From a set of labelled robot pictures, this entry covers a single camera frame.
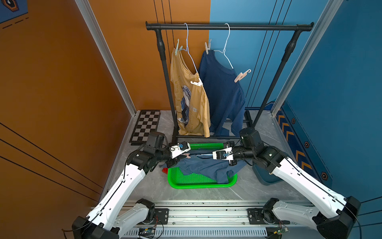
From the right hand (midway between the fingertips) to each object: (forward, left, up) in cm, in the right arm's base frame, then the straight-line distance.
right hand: (215, 149), depth 69 cm
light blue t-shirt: (+2, +6, -18) cm, 19 cm away
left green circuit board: (-30, +33, -28) cm, 52 cm away
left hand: (+2, +15, -5) cm, 16 cm away
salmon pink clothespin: (0, +13, -6) cm, 15 cm away
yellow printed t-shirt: (+22, +11, +5) cm, 25 cm away
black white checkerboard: (+37, +46, -21) cm, 62 cm away
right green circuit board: (-29, -31, -26) cm, 50 cm away
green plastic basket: (-4, +20, -24) cm, 32 cm away
